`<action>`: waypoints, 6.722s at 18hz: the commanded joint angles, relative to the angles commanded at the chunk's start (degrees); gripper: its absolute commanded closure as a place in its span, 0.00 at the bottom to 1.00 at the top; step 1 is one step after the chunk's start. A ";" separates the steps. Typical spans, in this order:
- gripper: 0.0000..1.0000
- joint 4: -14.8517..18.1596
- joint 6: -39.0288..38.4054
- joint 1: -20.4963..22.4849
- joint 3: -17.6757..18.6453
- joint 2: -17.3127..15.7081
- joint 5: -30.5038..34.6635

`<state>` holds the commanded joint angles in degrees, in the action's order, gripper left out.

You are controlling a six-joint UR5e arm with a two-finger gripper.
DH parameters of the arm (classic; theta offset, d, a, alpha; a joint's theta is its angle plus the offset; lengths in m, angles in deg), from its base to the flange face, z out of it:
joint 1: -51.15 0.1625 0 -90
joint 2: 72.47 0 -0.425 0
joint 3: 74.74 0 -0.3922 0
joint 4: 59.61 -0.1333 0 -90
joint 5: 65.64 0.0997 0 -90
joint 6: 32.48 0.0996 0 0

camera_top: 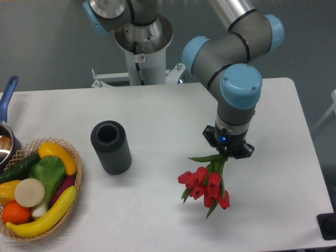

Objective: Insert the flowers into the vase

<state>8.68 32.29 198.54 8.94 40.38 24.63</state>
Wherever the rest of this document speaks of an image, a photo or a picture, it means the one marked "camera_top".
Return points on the green bok choy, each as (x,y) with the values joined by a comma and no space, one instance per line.
(50,171)

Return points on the black device table corner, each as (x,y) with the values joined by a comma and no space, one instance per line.
(327,225)

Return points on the green cucumber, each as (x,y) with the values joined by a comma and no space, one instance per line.
(21,169)

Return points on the woven wicker basket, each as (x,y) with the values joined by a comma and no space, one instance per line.
(30,149)

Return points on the dark grey ribbed vase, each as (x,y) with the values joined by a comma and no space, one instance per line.
(110,143)

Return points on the long yellow banana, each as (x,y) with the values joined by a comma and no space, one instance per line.
(50,219)

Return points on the orange fruit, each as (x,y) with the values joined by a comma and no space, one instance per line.
(15,214)

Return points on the purple sweet potato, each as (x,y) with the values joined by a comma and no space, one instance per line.
(68,181)

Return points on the yellow pepper left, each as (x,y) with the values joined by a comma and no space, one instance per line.
(7,191)

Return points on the blue handled saucepan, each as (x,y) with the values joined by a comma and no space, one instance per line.
(9,143)

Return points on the white frame right edge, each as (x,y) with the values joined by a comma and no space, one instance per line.
(327,117)

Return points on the beige round radish slice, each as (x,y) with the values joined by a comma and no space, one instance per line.
(29,192)

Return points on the red tulip bouquet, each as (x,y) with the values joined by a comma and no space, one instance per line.
(207,182)

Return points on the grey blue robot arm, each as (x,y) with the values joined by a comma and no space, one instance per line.
(222,67)

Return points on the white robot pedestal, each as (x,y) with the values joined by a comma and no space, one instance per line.
(144,48)

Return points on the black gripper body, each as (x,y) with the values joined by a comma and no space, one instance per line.
(231,143)

